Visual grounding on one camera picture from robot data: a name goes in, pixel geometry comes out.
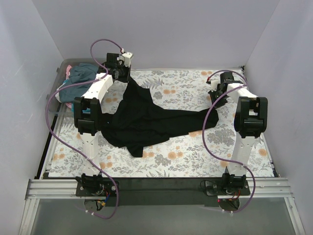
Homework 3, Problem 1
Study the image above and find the black t-shirt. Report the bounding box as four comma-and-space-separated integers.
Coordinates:
100, 78, 219, 158

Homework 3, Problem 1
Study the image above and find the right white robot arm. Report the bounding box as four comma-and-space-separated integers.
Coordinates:
207, 70, 268, 195

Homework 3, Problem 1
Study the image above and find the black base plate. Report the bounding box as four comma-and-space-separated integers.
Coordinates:
75, 180, 119, 197
201, 179, 250, 196

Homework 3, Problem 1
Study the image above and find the floral table mat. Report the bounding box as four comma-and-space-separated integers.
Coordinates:
48, 69, 274, 178

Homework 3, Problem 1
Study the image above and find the teal blue shirt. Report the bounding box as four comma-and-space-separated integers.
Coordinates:
56, 63, 98, 103

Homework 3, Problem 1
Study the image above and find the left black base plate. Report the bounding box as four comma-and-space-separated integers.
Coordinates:
75, 180, 119, 197

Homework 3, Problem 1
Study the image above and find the clear plastic bin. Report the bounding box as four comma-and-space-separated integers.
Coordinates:
45, 57, 110, 116

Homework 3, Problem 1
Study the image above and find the aluminium frame rail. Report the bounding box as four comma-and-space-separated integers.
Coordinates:
19, 177, 305, 235

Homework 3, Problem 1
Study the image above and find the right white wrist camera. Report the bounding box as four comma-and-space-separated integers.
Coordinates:
206, 77, 221, 92

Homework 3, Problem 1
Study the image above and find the pink white garment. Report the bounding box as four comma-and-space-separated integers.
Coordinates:
66, 65, 72, 80

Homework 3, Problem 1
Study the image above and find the turquoise shirt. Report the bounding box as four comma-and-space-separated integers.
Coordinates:
82, 109, 90, 114

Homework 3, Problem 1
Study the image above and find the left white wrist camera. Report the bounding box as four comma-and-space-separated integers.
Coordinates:
119, 52, 134, 68

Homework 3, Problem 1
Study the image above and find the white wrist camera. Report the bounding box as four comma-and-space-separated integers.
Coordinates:
119, 52, 134, 68
206, 77, 221, 92

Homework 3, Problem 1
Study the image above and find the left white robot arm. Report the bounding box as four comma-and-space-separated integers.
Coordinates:
73, 52, 133, 196

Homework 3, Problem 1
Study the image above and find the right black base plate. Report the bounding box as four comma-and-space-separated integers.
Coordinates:
201, 179, 250, 196

